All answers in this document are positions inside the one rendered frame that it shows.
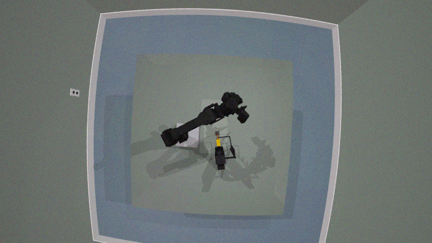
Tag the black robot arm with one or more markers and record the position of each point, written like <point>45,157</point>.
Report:
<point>207,116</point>

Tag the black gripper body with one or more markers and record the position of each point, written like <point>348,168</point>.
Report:
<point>242,114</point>

